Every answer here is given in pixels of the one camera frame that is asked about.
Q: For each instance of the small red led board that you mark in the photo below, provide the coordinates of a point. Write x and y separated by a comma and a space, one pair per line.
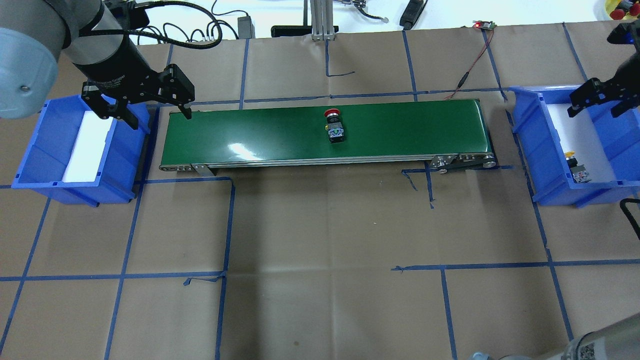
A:
484, 25

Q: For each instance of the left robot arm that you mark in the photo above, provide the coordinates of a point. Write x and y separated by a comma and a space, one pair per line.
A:
34, 33

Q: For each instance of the blue source bin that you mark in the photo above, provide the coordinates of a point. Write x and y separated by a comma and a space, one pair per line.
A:
49, 150

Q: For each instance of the blue destination bin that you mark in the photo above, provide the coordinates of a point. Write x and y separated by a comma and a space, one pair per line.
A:
553, 184

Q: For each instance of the aluminium frame post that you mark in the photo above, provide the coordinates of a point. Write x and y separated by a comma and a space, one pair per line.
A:
322, 20

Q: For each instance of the red push button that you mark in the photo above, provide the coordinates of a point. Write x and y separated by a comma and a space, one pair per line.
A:
334, 126

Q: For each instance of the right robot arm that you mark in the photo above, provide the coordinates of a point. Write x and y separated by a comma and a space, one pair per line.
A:
560, 271

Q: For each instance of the green conveyor belt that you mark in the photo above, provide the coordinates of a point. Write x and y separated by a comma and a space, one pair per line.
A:
451, 134

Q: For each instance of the white foam pad source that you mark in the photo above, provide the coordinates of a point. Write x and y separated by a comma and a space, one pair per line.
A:
89, 146

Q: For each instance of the white foam pad destination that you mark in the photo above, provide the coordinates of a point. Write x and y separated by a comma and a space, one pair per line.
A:
578, 135

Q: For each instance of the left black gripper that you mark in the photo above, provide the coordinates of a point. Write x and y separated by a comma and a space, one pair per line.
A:
121, 66

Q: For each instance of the yellow push button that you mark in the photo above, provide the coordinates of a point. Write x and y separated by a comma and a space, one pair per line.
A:
578, 171

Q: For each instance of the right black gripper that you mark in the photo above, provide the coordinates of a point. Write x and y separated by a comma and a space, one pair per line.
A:
621, 75

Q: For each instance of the yellow plate of buttons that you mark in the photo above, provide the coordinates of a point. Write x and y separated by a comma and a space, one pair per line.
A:
622, 9

